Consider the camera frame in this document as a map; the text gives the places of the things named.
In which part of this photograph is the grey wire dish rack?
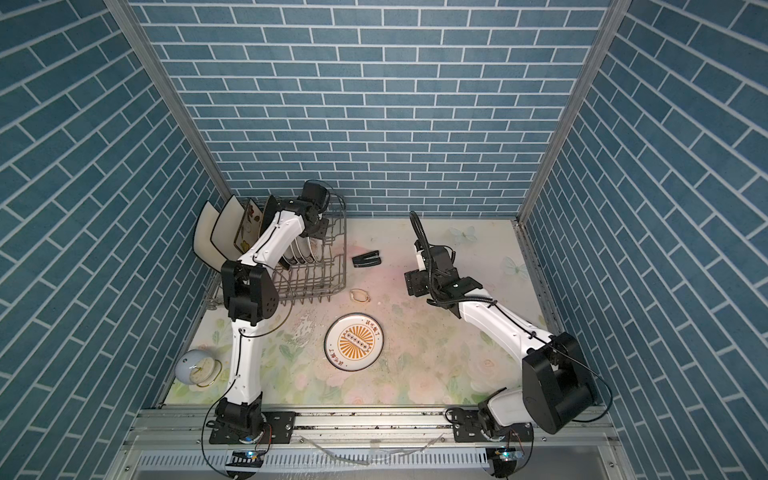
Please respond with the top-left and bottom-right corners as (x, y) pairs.
(273, 191), (347, 303)

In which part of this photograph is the green rim round plate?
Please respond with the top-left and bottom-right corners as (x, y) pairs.
(294, 237), (311, 264)

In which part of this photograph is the aluminium mounting rail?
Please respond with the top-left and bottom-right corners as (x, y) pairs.
(106, 406), (635, 479)

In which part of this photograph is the round plate orange sunburst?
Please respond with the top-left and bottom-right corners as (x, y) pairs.
(323, 312), (384, 372)

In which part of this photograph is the floral square plate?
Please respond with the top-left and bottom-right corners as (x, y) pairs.
(234, 198), (263, 253)

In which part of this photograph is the white square plate inner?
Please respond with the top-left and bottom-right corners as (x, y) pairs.
(210, 196), (244, 260)

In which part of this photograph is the base circuit board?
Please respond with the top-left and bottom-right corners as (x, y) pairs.
(486, 447), (525, 464)
(225, 450), (266, 470)

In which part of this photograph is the white square plate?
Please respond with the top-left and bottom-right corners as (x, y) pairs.
(193, 201), (227, 273)
(210, 196), (244, 260)

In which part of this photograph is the white cable duct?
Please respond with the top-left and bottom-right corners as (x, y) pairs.
(136, 448), (489, 473)

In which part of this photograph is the white round bowl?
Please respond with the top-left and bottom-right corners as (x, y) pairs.
(174, 349), (223, 388)

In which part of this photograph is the black stapler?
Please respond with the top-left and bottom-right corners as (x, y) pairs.
(352, 250), (382, 268)

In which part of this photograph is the white square plate outer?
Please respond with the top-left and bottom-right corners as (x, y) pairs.
(193, 201), (227, 273)

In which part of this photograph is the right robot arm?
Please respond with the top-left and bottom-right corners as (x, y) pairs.
(404, 241), (597, 439)

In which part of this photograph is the black square plate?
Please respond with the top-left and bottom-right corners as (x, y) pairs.
(259, 195), (278, 238)

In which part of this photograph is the right base circuit board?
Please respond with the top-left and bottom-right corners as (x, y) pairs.
(486, 447), (525, 464)

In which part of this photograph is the left base circuit board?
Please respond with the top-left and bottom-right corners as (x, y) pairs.
(225, 450), (266, 470)

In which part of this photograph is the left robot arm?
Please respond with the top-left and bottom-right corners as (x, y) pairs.
(213, 181), (331, 444)

